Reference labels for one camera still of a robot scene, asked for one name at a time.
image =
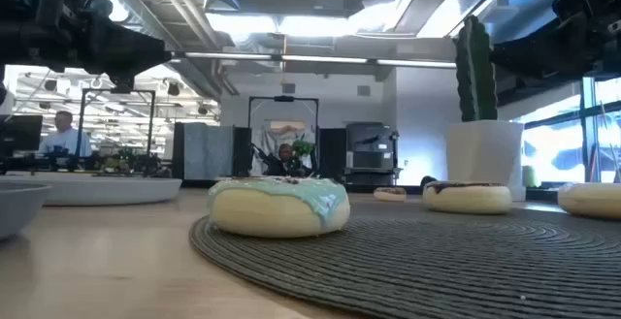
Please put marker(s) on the large dark round plate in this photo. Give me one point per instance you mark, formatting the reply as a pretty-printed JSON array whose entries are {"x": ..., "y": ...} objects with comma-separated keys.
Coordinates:
[{"x": 436, "y": 261}]

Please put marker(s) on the person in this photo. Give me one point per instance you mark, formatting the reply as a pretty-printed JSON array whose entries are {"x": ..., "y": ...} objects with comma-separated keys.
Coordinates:
[
  {"x": 65, "y": 139},
  {"x": 286, "y": 159}
]

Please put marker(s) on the pale green object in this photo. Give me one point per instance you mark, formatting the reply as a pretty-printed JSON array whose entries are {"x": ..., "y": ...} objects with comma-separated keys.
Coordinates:
[{"x": 530, "y": 176}]

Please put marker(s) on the mint green frosted donut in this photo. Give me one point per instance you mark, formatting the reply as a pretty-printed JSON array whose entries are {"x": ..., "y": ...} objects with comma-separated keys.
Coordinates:
[{"x": 276, "y": 212}]

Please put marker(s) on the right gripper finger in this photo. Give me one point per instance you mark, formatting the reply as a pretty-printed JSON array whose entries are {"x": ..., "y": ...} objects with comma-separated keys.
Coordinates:
[{"x": 543, "y": 52}]

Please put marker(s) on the dark grey plate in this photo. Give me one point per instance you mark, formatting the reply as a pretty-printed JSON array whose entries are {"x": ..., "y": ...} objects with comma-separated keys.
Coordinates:
[{"x": 19, "y": 207}]

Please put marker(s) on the black robot station frame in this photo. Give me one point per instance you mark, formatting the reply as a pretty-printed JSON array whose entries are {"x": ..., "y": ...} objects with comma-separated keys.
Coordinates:
[
  {"x": 284, "y": 99},
  {"x": 80, "y": 125}
]

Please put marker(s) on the green cactus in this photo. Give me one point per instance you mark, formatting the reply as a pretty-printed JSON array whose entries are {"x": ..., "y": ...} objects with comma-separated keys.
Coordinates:
[{"x": 475, "y": 67}]

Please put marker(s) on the white plant pot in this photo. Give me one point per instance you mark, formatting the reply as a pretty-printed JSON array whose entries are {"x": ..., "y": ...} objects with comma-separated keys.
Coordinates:
[{"x": 485, "y": 154}]

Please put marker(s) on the green leafy plant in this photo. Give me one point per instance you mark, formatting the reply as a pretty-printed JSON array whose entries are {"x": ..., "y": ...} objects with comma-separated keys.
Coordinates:
[{"x": 303, "y": 148}]

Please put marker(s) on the pink frosted donut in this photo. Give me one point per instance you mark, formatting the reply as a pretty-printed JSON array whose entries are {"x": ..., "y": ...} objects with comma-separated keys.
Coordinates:
[{"x": 592, "y": 202}]

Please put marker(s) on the black computer monitor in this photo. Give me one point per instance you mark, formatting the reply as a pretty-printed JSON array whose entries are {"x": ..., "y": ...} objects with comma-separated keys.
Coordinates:
[{"x": 19, "y": 135}]

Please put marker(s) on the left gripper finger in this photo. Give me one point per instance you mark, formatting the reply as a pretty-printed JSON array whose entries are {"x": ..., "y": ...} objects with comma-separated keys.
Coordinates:
[{"x": 131, "y": 52}]

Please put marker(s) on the grey partition panel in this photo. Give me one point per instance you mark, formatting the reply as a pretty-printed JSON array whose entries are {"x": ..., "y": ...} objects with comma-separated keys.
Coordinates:
[{"x": 204, "y": 151}]

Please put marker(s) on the long ceiling tube light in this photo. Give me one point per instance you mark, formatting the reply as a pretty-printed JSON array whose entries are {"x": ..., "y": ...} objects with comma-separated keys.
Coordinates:
[{"x": 315, "y": 59}]

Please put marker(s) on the black printer cabinet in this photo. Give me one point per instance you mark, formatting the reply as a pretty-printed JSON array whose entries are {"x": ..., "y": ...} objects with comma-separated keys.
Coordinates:
[{"x": 371, "y": 149}]

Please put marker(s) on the small orange frosted donut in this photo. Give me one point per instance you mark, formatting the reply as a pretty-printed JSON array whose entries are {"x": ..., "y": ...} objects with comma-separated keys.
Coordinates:
[{"x": 389, "y": 195}]

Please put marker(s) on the chocolate frosted donut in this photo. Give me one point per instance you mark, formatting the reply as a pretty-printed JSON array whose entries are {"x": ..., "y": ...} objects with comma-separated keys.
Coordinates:
[{"x": 466, "y": 201}]

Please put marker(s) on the light grey plate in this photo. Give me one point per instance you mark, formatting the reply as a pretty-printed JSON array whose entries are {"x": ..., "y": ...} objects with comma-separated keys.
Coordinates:
[{"x": 97, "y": 190}]

